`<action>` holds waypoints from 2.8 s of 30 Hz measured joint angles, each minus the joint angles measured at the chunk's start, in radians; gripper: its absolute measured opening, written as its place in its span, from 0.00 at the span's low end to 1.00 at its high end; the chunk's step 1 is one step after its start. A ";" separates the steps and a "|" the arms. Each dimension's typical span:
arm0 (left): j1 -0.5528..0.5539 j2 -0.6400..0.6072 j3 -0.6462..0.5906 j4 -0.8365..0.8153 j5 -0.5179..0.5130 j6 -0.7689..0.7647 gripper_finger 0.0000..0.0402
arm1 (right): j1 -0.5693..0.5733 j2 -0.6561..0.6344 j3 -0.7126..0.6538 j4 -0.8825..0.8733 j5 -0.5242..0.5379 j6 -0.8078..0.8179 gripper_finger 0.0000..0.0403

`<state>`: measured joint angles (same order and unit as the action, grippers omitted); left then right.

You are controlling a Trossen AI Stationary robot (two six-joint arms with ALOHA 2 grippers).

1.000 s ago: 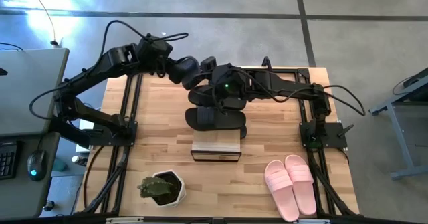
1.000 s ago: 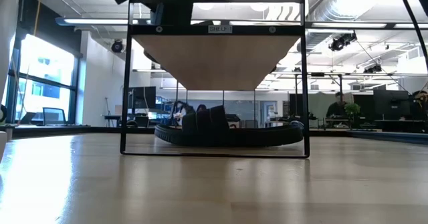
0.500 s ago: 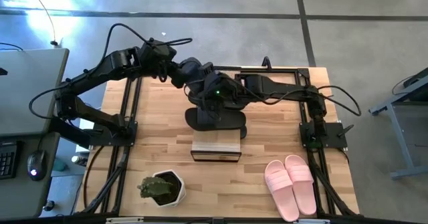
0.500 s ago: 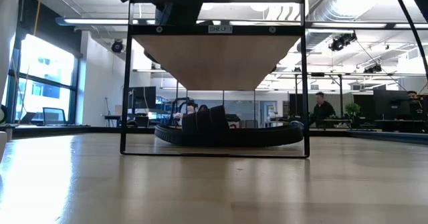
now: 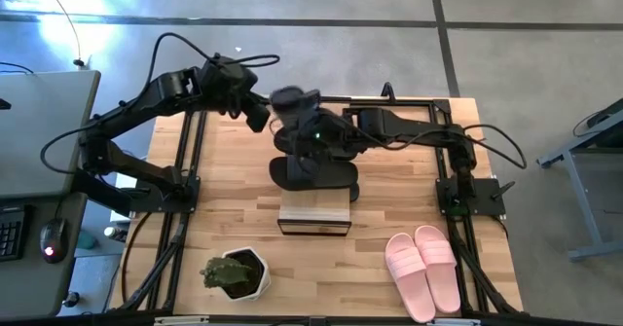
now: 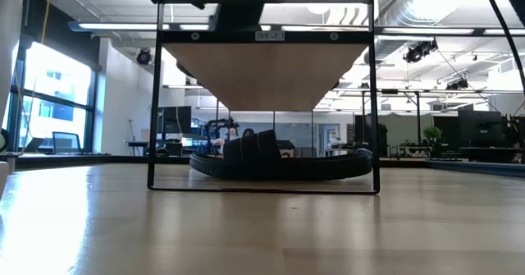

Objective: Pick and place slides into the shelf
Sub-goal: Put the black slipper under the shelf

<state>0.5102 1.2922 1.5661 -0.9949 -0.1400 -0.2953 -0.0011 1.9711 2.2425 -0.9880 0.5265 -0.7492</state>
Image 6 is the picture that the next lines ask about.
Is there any white shelf label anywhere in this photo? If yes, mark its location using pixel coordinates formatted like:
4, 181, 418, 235
254, 30, 286, 43

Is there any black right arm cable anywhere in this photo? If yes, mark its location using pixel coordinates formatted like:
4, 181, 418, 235
480, 0, 525, 98

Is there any black computer monitor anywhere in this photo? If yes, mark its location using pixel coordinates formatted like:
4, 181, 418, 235
458, 109, 500, 149
157, 106, 193, 135

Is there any dark laptop screen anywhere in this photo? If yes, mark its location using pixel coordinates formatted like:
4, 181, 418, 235
52, 131, 82, 155

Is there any silver ventilation duct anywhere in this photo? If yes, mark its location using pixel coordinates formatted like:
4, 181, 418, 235
375, 0, 459, 62

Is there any round black ceiling camera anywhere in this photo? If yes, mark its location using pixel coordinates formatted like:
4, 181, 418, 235
136, 48, 153, 66

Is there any blue mat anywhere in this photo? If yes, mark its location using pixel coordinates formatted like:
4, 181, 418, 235
426, 158, 525, 180

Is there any blue chair back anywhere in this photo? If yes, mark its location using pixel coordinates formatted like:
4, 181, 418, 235
354, 146, 374, 161

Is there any black frame wooden shelf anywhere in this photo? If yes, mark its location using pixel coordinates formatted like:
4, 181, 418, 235
147, 0, 381, 196

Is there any black slide sandal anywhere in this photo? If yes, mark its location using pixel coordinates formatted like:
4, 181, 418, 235
189, 128, 374, 182

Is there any green potted plant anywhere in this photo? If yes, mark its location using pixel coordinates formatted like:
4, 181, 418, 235
422, 126, 444, 145

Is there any black ceiling spotlight cluster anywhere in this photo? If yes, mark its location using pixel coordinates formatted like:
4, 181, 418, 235
445, 79, 470, 91
403, 39, 440, 64

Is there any black table edge rail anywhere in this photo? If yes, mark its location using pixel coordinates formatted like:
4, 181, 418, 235
14, 154, 430, 171

